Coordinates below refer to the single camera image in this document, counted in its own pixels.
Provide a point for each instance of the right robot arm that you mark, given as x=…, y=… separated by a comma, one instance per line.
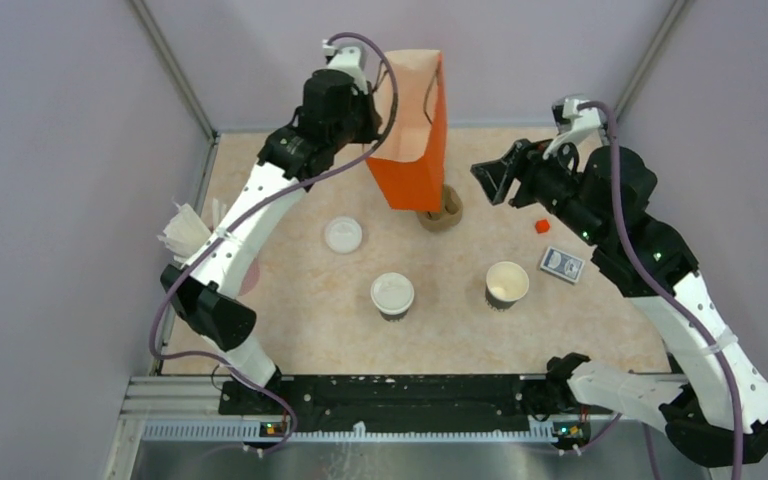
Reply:
x=719, y=416

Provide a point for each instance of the pink holder cup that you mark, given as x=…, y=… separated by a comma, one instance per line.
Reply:
x=251, y=278

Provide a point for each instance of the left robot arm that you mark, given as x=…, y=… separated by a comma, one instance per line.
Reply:
x=203, y=293

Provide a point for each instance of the blue playing card box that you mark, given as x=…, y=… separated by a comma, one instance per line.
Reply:
x=562, y=265

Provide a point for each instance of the small orange cube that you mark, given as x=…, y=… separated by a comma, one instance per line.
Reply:
x=542, y=226

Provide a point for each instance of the white plastic cup lid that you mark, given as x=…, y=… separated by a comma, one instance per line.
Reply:
x=392, y=292

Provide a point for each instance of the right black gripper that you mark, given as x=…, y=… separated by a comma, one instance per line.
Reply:
x=523, y=159

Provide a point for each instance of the orange paper bag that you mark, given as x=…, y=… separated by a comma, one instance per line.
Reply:
x=409, y=166

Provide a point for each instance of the cardboard cup carrier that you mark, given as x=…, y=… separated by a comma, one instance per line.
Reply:
x=449, y=215

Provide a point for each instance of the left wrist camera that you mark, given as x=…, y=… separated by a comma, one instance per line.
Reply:
x=349, y=59

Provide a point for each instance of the white paper napkins bundle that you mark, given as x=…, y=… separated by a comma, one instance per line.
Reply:
x=186, y=233

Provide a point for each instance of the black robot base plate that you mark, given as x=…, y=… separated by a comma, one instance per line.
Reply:
x=457, y=404

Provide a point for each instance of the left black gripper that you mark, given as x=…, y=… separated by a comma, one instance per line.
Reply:
x=374, y=120

